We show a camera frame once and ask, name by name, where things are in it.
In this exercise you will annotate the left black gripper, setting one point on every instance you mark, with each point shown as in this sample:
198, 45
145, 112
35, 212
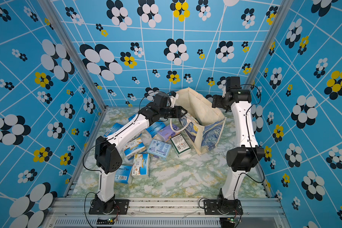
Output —
177, 111

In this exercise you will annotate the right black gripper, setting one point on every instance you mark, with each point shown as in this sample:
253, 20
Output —
216, 101

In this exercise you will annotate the cream canvas tote bag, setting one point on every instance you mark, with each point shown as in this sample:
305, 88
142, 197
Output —
203, 124

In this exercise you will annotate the orange white tissue pack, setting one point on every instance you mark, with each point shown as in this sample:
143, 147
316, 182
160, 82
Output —
134, 147
140, 167

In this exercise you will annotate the orange white tissue pack front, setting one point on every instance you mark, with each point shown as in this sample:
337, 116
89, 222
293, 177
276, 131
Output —
140, 167

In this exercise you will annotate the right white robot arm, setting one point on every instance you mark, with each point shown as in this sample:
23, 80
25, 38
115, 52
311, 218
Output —
246, 155

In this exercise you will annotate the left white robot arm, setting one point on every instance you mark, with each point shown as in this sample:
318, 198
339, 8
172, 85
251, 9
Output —
107, 148

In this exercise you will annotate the purple tissue pack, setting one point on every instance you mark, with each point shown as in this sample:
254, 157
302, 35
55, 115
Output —
168, 132

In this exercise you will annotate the light blue tissue pack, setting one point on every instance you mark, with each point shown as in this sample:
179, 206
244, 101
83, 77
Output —
159, 149

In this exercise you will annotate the blue tissue pack back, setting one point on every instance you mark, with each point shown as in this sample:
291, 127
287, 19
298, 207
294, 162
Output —
132, 117

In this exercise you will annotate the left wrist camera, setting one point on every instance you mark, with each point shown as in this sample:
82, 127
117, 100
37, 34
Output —
172, 100

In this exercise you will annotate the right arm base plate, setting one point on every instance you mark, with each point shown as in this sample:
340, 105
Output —
222, 207

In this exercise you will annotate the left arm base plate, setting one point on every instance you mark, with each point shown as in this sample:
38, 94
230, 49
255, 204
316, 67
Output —
113, 207

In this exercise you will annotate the aluminium front rail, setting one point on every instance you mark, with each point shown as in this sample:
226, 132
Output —
167, 213

